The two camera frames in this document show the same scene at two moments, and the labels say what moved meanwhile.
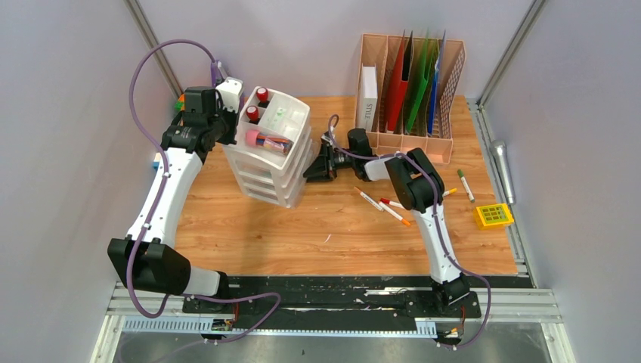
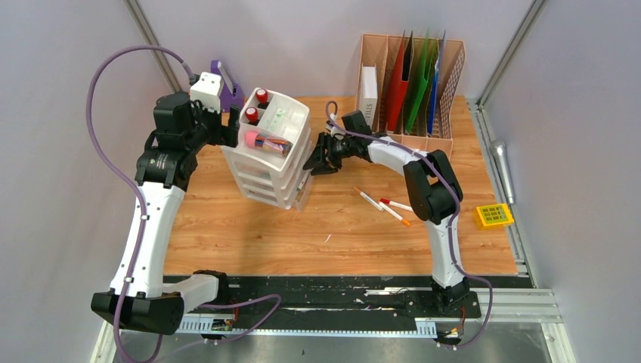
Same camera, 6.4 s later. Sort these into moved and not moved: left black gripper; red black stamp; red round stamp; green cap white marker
Moved: green cap white marker
Not moved: red round stamp; red black stamp; left black gripper
